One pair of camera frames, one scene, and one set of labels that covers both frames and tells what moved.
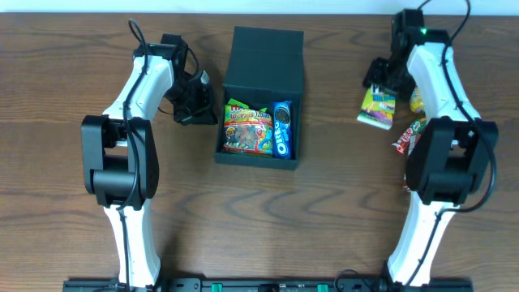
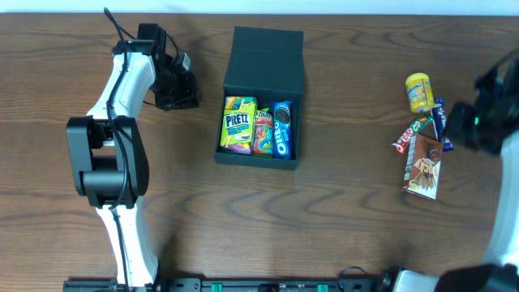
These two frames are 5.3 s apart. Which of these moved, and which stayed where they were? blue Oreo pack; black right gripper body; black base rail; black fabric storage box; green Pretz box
Moved: green Pretz box; black right gripper body
Stayed: black fabric storage box; black base rail; blue Oreo pack
